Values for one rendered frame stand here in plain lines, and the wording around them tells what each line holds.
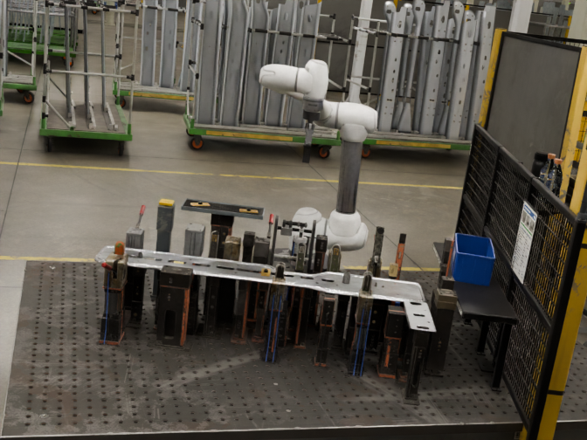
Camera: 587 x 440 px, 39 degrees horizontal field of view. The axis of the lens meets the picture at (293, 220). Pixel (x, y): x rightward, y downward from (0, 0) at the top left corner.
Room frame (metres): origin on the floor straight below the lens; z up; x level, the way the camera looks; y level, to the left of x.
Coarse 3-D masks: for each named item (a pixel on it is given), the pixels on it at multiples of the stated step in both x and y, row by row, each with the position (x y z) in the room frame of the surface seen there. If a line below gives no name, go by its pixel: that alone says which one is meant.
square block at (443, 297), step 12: (444, 300) 3.14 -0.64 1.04; (456, 300) 3.14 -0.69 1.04; (444, 312) 3.14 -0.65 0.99; (444, 324) 3.14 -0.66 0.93; (432, 336) 3.14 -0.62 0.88; (444, 336) 3.14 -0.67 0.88; (432, 348) 3.14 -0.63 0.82; (444, 348) 3.14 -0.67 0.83; (432, 360) 3.14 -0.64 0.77; (444, 360) 3.14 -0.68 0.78; (432, 372) 3.14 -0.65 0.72
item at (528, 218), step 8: (528, 208) 3.23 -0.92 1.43; (528, 216) 3.21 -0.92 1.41; (536, 216) 3.11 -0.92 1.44; (520, 224) 3.30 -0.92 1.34; (528, 224) 3.18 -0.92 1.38; (520, 232) 3.28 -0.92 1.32; (528, 232) 3.16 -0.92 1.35; (520, 240) 3.26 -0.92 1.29; (528, 240) 3.14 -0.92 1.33; (520, 248) 3.23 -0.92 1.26; (528, 248) 3.12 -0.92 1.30; (520, 256) 3.21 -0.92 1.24; (528, 256) 3.10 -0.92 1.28; (520, 264) 3.19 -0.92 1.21; (520, 272) 3.17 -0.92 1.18; (520, 280) 3.14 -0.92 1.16
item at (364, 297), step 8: (360, 296) 3.06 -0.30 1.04; (368, 296) 3.06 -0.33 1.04; (360, 304) 3.05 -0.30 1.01; (368, 304) 3.05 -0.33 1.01; (360, 312) 3.05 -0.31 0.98; (368, 312) 3.05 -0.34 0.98; (360, 320) 3.05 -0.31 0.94; (368, 320) 3.05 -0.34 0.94; (360, 328) 3.05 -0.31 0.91; (368, 328) 3.05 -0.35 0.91; (360, 336) 3.07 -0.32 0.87; (352, 344) 3.10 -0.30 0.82; (360, 344) 3.07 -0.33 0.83; (352, 352) 3.07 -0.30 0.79; (360, 352) 3.05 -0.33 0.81; (352, 360) 3.06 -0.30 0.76; (360, 360) 3.06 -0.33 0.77; (352, 368) 3.06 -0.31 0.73; (360, 368) 3.06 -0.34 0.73; (352, 376) 3.04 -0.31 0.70; (360, 376) 3.04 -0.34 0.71
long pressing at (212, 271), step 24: (144, 264) 3.22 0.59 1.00; (168, 264) 3.26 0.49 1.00; (192, 264) 3.30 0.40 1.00; (216, 264) 3.33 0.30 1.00; (240, 264) 3.37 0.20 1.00; (312, 288) 3.21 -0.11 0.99; (336, 288) 3.22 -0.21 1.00; (360, 288) 3.25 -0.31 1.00; (384, 288) 3.29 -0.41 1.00; (408, 288) 3.32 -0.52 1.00
